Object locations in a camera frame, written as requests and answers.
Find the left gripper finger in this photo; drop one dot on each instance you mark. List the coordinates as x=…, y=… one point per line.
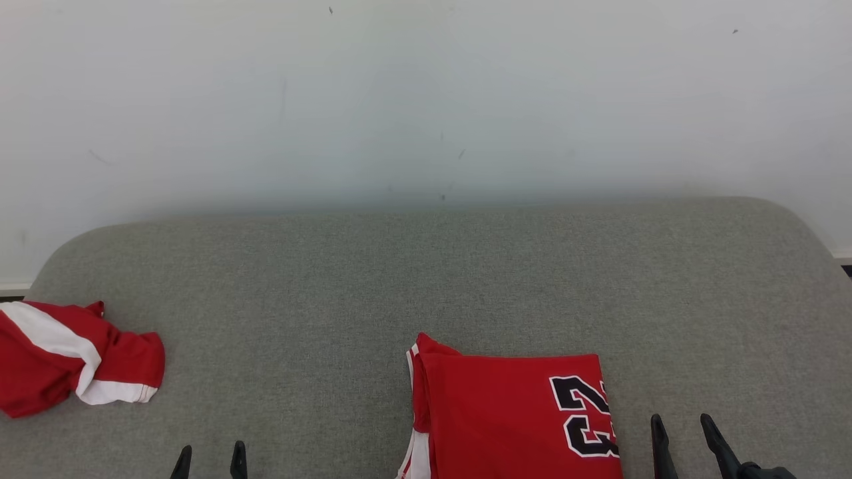
x=182, y=466
x=239, y=466

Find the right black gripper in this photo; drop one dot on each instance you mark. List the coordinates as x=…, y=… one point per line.
x=765, y=473

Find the red shorts with white stripe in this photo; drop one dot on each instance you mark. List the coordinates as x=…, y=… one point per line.
x=40, y=372

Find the red basketball jersey white sleeves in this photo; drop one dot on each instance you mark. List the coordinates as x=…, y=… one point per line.
x=492, y=412

